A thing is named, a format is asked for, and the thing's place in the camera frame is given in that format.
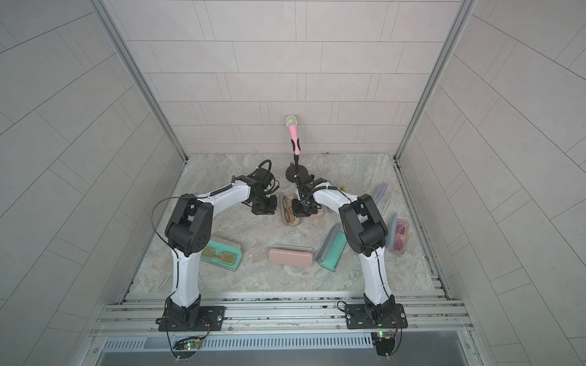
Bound aluminium mounting rail frame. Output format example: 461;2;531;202
81;290;482;365

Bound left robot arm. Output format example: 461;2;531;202
157;160;279;332

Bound pink grey case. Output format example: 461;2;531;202
312;207;324;218

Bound grey purple glasses case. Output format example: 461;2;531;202
372;183;388;205

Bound pink closed glasses case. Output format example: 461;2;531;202
269;246;314;268

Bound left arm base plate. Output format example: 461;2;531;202
156;306;226;332

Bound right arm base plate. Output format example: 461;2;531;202
339;304;408;331

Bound left circuit board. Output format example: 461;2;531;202
173;337;205;351

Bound circuit board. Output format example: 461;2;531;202
173;337;205;351
371;332;396;358

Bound right circuit board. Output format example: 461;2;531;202
371;332;396;358

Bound mint case yellow glasses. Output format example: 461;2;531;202
201;236;243;271

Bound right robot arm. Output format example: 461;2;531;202
285;163;401;327

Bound clear case pink glasses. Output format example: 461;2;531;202
385;213;409;255

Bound pink toy microphone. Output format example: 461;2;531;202
285;115;301;156

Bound beige case with glasses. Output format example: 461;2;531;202
277;192;301;227

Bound grey mint open case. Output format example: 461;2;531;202
316;224;346;272

